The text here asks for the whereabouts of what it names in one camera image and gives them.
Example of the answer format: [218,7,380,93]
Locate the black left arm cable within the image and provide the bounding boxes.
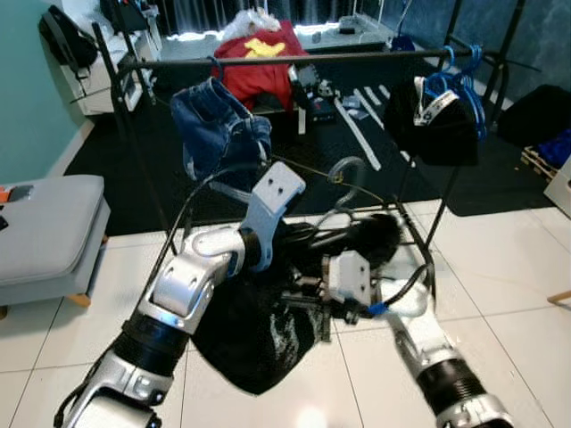
[165,160,269,268]

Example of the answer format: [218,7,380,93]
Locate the black metal clothes rack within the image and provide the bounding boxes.
[89,0,527,300]

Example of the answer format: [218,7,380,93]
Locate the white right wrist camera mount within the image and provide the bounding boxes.
[326,251,374,309]

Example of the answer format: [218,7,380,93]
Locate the white shelf unit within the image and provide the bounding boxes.
[71,31,161,115]

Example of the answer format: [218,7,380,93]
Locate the red cloth with yellow print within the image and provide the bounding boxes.
[214,22,309,110]

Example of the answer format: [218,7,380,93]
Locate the blue dustpan with long handle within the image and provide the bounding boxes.
[391,0,418,51]

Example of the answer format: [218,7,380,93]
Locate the dark curtain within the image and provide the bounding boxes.
[156,0,393,35]

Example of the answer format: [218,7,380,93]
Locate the crumpled white plastic bag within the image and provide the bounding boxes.
[223,9,282,41]

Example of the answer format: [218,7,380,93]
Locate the black soft bag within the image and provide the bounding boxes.
[495,85,571,150]

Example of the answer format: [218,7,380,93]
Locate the white drawer cabinet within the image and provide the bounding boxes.
[544,160,571,217]

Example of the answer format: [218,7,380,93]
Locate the black shirt with white print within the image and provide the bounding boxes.
[192,212,404,396]

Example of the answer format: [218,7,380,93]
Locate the long white flat slat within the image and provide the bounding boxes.
[339,94,382,170]

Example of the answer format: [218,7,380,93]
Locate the blue fabric bundle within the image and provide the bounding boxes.
[540,129,571,170]

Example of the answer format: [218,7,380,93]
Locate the black fabric bag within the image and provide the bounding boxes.
[100,0,151,32]

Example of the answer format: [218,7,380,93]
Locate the blue denim shorts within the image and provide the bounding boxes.
[171,78,273,202]

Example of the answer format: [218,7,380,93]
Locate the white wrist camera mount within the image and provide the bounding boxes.
[241,160,306,268]
[326,251,374,309]

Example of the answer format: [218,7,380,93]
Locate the wooden pallet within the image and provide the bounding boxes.
[520,145,563,184]

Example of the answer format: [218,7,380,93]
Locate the grey upholstered ottoman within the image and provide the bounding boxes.
[0,174,111,309]

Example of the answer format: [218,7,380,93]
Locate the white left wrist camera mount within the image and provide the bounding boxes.
[241,160,306,268]

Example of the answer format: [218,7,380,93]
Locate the yellow cord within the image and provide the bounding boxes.
[268,156,393,206]

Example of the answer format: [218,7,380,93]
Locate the black backpack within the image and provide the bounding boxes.
[38,4,99,72]

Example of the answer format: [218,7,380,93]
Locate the blue plastic hanger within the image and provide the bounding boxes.
[446,45,489,136]
[437,45,484,135]
[419,71,458,112]
[426,46,478,126]

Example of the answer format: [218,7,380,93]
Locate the black electronic box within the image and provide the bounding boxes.
[290,62,338,121]

